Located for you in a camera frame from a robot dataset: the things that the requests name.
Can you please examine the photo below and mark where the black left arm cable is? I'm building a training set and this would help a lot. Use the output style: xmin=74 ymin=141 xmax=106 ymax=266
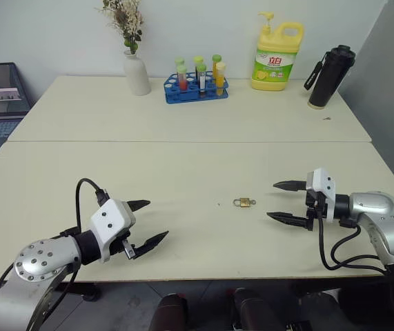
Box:
xmin=75 ymin=177 xmax=110 ymax=234

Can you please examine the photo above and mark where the blue test tube rack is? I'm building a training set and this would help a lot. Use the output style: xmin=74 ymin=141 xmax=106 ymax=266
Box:
xmin=163 ymin=70 xmax=230 ymax=105

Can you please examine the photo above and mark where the green-capped tube, red liquid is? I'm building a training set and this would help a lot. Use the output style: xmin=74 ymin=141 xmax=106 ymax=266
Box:
xmin=177 ymin=65 xmax=188 ymax=92

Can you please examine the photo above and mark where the white ceramic vase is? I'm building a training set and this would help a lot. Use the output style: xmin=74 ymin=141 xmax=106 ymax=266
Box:
xmin=124 ymin=49 xmax=152 ymax=97

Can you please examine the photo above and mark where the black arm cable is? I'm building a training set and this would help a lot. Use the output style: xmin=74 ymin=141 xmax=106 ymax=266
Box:
xmin=75 ymin=177 xmax=110 ymax=234
xmin=317 ymin=203 xmax=389 ymax=277

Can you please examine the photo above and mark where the dried flower bouquet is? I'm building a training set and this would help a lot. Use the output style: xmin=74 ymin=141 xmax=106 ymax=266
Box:
xmin=95 ymin=0 xmax=146 ymax=55

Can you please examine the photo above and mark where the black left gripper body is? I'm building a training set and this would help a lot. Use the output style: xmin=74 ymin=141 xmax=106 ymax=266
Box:
xmin=108 ymin=225 xmax=139 ymax=261

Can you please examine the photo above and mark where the dark rounded shape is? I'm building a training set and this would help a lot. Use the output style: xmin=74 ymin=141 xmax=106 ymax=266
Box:
xmin=147 ymin=292 xmax=189 ymax=331
xmin=228 ymin=287 xmax=289 ymax=331

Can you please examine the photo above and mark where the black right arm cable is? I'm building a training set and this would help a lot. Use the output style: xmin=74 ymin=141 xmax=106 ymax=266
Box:
xmin=317 ymin=203 xmax=389 ymax=277

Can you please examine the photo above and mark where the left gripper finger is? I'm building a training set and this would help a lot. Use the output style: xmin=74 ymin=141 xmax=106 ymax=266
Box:
xmin=126 ymin=199 xmax=152 ymax=213
xmin=132 ymin=230 xmax=170 ymax=260

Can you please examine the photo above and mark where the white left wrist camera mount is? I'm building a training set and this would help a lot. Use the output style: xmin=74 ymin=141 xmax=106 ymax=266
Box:
xmin=89 ymin=199 xmax=137 ymax=263

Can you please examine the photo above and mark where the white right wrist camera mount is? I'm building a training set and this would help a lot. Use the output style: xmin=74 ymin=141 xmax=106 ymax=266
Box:
xmin=305 ymin=168 xmax=337 ymax=222

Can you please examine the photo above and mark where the green-capped tube, pale liquid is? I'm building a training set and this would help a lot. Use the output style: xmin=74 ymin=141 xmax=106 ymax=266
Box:
xmin=193 ymin=55 xmax=205 ymax=79

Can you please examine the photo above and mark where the green-capped tube, orange liquid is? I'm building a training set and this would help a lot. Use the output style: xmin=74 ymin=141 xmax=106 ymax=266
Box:
xmin=211 ymin=54 xmax=222 ymax=81

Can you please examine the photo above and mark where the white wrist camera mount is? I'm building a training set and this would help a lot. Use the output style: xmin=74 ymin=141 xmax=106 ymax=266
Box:
xmin=89 ymin=199 xmax=137 ymax=263
xmin=305 ymin=168 xmax=337 ymax=222

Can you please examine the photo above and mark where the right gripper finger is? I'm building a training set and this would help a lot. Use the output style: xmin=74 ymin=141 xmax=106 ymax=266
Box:
xmin=273 ymin=179 xmax=308 ymax=193
xmin=266 ymin=211 xmax=313 ymax=232

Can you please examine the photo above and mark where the black tumbler with strap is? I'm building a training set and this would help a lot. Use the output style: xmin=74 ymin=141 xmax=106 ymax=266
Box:
xmin=303 ymin=44 xmax=357 ymax=111

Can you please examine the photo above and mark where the green-capped tube, white label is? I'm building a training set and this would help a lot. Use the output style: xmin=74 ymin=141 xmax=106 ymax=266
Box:
xmin=197 ymin=62 xmax=208 ymax=98

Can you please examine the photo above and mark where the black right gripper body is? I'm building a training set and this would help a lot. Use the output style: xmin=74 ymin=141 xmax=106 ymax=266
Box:
xmin=304 ymin=188 xmax=326 ymax=231

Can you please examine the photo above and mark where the yellow dish soap pump bottle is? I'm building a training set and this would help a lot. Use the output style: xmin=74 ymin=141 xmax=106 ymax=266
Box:
xmin=250 ymin=11 xmax=305 ymax=92

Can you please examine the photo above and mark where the yellow-capped tube, yellow liquid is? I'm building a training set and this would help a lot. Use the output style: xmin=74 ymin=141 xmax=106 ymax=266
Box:
xmin=215 ymin=61 xmax=226 ymax=97

